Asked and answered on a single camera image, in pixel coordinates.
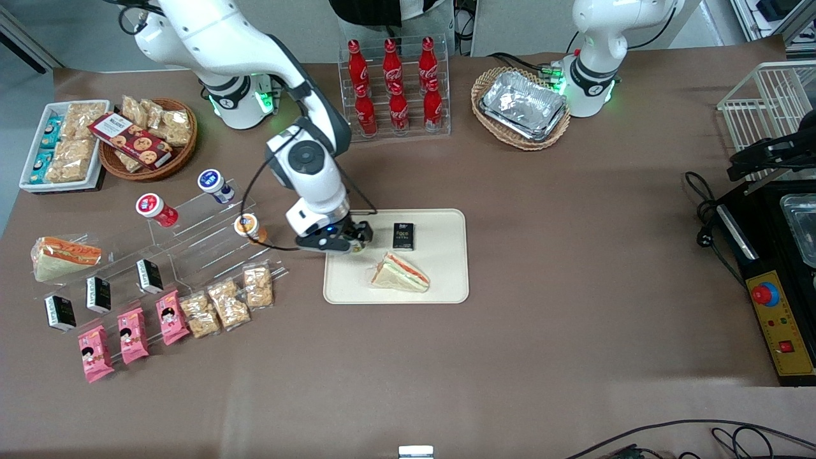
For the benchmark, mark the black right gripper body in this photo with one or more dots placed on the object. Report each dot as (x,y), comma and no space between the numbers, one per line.
(354,233)

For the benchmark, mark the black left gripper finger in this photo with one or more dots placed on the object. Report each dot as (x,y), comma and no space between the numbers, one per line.
(746,164)

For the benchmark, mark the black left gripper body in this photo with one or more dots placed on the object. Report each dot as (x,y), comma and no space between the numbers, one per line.
(765,155)

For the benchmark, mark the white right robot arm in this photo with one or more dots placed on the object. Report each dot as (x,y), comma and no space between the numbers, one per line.
(210,32)

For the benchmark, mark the steel tray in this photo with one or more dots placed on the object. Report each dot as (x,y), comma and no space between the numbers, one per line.
(803,229)

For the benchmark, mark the cream plastic tray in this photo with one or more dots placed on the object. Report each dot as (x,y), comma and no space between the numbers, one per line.
(440,274)

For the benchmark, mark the orange gum bottle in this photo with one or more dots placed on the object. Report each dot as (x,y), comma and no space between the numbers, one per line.
(247,226)

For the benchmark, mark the blue gum bottle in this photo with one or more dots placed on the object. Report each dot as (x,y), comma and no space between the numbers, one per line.
(215,185)

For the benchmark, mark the red gum bottle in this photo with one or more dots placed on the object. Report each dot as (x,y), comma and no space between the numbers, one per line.
(156,210)

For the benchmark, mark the silver metal strip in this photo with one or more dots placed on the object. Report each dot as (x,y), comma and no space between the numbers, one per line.
(762,185)

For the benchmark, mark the black tissue pack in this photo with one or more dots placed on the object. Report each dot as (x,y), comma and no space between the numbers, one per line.
(148,275)
(97,293)
(403,236)
(59,312)

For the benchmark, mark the black sealing machine yellow panel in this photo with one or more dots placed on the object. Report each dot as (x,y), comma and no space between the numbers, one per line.
(762,210)

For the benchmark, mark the wrapped triangle sandwich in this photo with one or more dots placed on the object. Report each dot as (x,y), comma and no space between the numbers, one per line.
(64,258)
(401,274)

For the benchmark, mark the silver metal bar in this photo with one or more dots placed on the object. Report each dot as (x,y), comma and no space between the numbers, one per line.
(737,233)

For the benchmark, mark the rice cracker clear pack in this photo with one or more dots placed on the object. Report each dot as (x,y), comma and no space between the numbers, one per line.
(258,287)
(228,304)
(199,314)

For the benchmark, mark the clear acrylic bottle rack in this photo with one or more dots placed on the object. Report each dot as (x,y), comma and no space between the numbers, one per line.
(413,134)

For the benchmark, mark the red cola bottle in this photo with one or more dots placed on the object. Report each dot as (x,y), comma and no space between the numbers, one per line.
(399,111)
(357,64)
(428,60)
(366,113)
(433,105)
(392,64)

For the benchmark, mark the clear acrylic step stand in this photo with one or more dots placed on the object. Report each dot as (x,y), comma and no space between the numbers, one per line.
(118,271)
(204,236)

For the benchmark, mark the background equipment shelf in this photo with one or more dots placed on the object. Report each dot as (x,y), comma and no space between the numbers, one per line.
(771,9)

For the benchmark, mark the oval wicker basket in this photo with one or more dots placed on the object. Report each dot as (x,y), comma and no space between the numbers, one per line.
(484,121)

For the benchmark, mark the round brown wicker basket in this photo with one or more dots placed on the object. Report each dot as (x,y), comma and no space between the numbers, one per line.
(182,159)

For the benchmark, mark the pink cartoon snack pack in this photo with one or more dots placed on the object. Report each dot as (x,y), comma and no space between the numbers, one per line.
(132,335)
(95,352)
(172,317)

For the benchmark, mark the crispy snack clear pack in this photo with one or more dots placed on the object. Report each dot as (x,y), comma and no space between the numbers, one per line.
(172,124)
(70,160)
(127,162)
(84,120)
(135,109)

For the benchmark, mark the aluminium foil container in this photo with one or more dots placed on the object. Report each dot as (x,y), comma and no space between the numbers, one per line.
(523,105)

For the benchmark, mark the small silver device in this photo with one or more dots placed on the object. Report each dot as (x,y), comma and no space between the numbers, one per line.
(415,452)

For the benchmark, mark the person in dark clothing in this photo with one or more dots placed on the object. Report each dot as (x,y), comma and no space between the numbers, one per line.
(370,9)

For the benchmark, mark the red cookie box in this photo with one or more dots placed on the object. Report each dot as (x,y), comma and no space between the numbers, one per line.
(131,140)

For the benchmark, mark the white plastic bin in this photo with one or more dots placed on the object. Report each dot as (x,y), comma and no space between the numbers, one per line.
(60,187)

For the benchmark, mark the teal snack pack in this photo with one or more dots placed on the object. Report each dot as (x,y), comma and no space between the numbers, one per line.
(41,167)
(51,132)

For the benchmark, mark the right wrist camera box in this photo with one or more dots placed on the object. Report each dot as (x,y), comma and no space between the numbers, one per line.
(312,242)

